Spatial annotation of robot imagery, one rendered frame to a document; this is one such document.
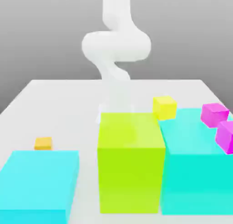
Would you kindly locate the large lime green box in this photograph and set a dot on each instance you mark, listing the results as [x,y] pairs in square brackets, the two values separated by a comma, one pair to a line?
[130,165]

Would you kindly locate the small yellow cube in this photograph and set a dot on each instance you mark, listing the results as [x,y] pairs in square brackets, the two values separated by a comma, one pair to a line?
[164,108]

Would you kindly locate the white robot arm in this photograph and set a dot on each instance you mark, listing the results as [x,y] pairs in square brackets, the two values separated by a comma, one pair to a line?
[116,45]

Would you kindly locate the small magenta cube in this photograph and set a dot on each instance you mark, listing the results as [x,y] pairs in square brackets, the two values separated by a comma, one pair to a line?
[225,136]
[213,115]

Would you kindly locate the small orange cube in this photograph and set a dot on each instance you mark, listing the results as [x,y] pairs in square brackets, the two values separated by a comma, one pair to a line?
[43,143]

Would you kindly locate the large turquoise box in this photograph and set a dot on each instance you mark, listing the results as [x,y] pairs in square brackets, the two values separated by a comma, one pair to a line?
[193,165]

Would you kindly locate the large cyan box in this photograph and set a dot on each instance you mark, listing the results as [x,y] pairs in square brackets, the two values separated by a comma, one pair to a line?
[36,182]

